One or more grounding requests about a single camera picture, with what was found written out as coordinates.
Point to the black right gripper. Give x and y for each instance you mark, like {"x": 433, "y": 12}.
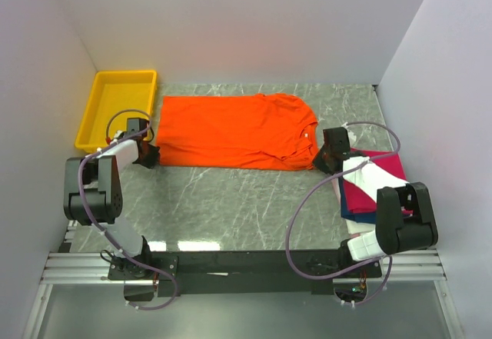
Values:
{"x": 317, "y": 161}

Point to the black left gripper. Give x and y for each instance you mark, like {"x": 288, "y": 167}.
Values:
{"x": 153, "y": 159}

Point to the orange t shirt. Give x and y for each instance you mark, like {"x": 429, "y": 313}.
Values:
{"x": 263, "y": 132}

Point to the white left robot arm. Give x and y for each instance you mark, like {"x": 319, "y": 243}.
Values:
{"x": 92, "y": 188}

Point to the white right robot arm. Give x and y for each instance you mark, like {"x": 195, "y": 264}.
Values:
{"x": 404, "y": 213}

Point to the pink folded t shirt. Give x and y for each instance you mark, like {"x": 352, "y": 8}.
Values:
{"x": 336, "y": 189}

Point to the magenta folded t shirt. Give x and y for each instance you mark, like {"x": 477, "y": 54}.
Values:
{"x": 359, "y": 189}

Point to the yellow plastic tray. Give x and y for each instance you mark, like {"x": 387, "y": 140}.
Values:
{"x": 114, "y": 97}

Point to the navy blue folded t shirt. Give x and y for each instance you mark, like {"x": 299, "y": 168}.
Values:
{"x": 364, "y": 217}

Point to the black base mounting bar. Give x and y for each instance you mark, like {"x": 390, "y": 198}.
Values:
{"x": 215, "y": 272}

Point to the aluminium frame rail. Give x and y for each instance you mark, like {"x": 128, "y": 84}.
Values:
{"x": 92, "y": 268}

